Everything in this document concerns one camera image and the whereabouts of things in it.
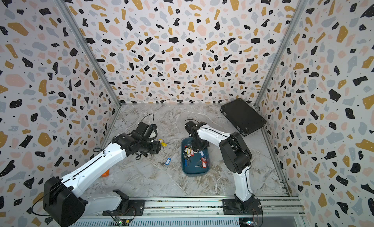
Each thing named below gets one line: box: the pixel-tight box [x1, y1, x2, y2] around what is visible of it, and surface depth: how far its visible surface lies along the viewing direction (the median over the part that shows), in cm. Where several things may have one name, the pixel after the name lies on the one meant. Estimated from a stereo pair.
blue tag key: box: [157, 157, 172, 167], surface depth 92 cm
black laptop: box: [220, 97, 267, 137], surface depth 113 cm
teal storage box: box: [180, 137, 210, 176], surface depth 92 cm
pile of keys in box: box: [183, 145, 207, 169], surface depth 94 cm
